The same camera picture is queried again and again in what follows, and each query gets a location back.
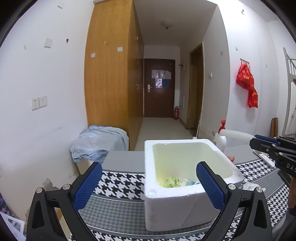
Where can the white towel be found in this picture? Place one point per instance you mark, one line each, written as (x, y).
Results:
(250, 186)

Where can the white remote control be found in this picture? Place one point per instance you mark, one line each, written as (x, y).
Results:
(265, 157)

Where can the houndstooth table mat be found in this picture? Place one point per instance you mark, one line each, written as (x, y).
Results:
(123, 208)

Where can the red hanging bags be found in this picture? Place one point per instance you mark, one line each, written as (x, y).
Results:
(245, 80)

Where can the white styrofoam box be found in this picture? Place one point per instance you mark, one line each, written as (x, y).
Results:
(173, 196)

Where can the light blue cloth on bin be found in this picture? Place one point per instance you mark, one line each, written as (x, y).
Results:
(95, 142)

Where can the ceiling lamp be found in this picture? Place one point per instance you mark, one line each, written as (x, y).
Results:
(167, 24)

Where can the metal bunk bed frame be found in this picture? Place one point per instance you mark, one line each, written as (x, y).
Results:
(289, 123)

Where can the person's right hand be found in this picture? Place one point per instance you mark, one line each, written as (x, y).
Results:
(292, 196)

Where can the wooden wardrobe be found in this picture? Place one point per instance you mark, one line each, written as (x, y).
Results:
(113, 68)

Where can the dark brown entrance door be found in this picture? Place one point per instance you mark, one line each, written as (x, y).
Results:
(159, 88)

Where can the red fire extinguisher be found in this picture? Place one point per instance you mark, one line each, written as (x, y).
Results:
(176, 113)

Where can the white pump bottle red cap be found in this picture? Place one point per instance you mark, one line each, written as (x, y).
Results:
(219, 140)

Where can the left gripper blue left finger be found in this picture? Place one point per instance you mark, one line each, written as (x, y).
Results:
(85, 184)

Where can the wooden side door frame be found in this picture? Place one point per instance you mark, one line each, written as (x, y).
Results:
(196, 89)

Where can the red snack packet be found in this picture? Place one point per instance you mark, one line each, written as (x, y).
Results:
(231, 158)

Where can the blue surgical mask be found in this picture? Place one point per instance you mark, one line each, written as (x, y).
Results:
(187, 182)

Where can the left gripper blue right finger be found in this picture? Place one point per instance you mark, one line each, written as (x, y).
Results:
(213, 184)

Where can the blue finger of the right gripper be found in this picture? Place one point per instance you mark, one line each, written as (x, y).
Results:
(268, 139)

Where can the white wall socket pair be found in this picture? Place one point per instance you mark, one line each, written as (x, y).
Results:
(39, 102)

